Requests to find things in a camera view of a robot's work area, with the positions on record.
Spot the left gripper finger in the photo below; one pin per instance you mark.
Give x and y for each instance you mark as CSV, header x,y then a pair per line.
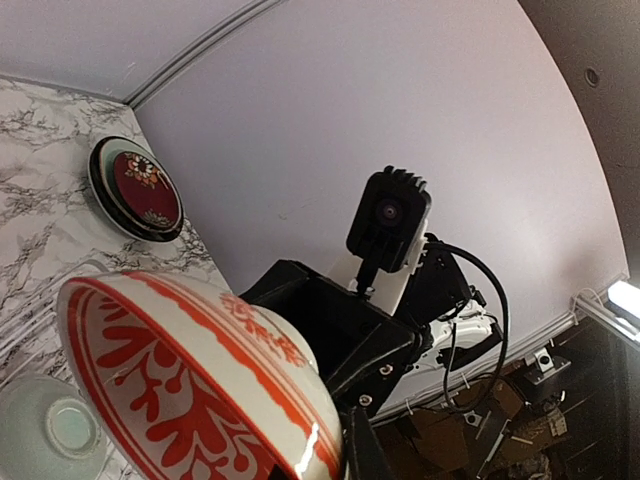
x,y
365,457

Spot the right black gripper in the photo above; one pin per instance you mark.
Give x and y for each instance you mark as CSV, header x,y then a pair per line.
x,y
361,351

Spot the white and pink bowl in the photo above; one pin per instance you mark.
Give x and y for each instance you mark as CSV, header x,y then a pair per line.
x,y
192,382

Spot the dark red floral plate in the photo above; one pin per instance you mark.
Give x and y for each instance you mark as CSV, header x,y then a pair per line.
x,y
145,192

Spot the black rimmed grey plate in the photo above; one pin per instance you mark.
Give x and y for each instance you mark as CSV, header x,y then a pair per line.
x,y
100,195

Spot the light teal plate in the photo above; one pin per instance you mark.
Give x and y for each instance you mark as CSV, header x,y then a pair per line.
x,y
112,190

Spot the pale green ceramic bowl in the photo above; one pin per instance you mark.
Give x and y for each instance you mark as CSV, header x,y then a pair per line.
x,y
48,431

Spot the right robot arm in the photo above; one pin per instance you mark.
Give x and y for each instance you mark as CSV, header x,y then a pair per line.
x,y
454,341

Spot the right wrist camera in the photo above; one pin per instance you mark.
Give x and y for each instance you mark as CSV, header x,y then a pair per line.
x,y
390,225

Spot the right aluminium frame post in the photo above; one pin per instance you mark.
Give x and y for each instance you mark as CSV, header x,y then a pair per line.
x,y
211,38

